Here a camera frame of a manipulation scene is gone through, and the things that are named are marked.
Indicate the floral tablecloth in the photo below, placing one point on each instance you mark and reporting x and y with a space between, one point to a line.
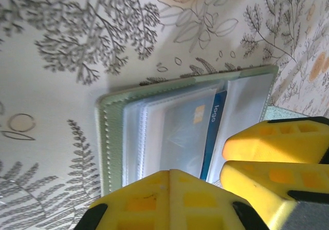
51 86

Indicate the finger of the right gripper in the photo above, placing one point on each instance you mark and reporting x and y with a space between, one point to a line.
277 142
270 181

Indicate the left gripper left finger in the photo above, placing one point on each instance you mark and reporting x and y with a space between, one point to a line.
138 204

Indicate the blue credit card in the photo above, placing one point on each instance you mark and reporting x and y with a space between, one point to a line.
213 137

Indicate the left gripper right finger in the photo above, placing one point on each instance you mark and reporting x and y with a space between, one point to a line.
195 204

